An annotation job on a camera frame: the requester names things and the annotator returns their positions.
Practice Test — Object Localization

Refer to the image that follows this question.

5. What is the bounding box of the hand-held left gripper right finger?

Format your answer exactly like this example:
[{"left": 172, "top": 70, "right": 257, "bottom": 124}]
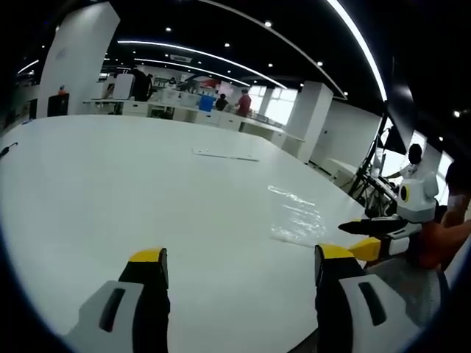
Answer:
[{"left": 314, "top": 243, "right": 424, "bottom": 353}]

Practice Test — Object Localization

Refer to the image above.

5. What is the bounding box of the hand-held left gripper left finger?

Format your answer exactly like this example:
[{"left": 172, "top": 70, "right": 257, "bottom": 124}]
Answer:
[{"left": 64, "top": 247, "right": 171, "bottom": 353}]

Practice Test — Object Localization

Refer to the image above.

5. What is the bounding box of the clear crinkled food packaging bag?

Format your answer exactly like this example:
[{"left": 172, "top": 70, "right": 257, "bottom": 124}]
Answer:
[{"left": 267, "top": 185, "right": 327, "bottom": 246}]

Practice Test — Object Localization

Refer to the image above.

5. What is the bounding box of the white food packaging bag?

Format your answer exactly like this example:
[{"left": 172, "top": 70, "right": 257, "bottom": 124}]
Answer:
[{"left": 192, "top": 147, "right": 261, "bottom": 163}]

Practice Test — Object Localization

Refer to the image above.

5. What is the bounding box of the person's head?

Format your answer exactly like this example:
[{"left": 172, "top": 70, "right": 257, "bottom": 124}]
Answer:
[{"left": 444, "top": 160, "right": 471, "bottom": 224}]

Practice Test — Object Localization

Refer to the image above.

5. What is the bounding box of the person's grey clothing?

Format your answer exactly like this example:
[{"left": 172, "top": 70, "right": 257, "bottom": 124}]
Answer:
[{"left": 366, "top": 255, "right": 453, "bottom": 330}]

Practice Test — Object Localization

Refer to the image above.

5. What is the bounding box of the black tripod stand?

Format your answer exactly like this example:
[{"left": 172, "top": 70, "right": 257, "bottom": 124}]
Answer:
[{"left": 347, "top": 113, "right": 400, "bottom": 218}]

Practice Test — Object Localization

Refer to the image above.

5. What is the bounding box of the long ceiling light strip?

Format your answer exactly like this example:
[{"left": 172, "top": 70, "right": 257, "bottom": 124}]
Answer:
[
  {"left": 117, "top": 39, "right": 289, "bottom": 90},
  {"left": 325, "top": 0, "right": 389, "bottom": 103}
]

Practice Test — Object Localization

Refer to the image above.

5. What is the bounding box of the long white counter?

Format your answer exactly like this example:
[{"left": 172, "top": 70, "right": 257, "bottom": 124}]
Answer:
[{"left": 82, "top": 98, "right": 288, "bottom": 146}]

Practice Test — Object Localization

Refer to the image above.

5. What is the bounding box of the black cabinet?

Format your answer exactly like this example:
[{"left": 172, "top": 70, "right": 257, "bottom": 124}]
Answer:
[{"left": 47, "top": 91, "right": 71, "bottom": 118}]

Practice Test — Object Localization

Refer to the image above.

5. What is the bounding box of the white standing board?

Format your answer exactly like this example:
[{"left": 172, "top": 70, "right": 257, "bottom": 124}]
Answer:
[{"left": 113, "top": 71, "right": 135, "bottom": 100}]

